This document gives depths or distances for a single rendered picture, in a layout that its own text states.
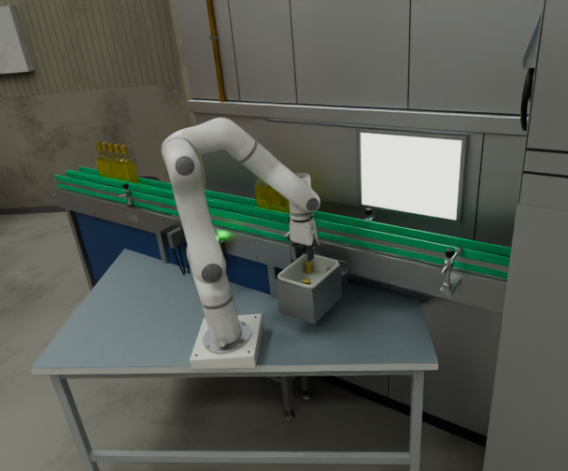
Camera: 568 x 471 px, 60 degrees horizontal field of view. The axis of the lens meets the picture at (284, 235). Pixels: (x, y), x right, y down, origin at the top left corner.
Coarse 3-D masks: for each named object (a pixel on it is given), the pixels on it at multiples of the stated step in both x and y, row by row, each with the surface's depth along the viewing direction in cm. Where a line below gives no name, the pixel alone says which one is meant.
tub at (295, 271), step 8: (304, 256) 205; (320, 256) 203; (296, 264) 201; (304, 264) 206; (320, 264) 203; (328, 264) 201; (336, 264) 196; (280, 272) 194; (288, 272) 197; (296, 272) 202; (304, 272) 206; (320, 272) 205; (328, 272) 191; (288, 280) 188; (296, 280) 201; (312, 280) 200; (320, 280) 187; (312, 288) 185
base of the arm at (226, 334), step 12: (204, 312) 184; (216, 312) 180; (228, 312) 182; (216, 324) 183; (228, 324) 184; (240, 324) 197; (204, 336) 194; (216, 336) 186; (228, 336) 186; (240, 336) 190; (216, 348) 187; (228, 348) 186
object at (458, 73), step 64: (192, 0) 221; (256, 0) 202; (320, 0) 186; (384, 0) 173; (448, 0) 161; (512, 0) 151; (192, 64) 237; (256, 64) 215; (320, 64) 197; (384, 64) 182; (448, 64) 169; (512, 64) 158; (256, 128) 230; (384, 128) 192; (448, 128) 176; (512, 128) 163; (512, 192) 174
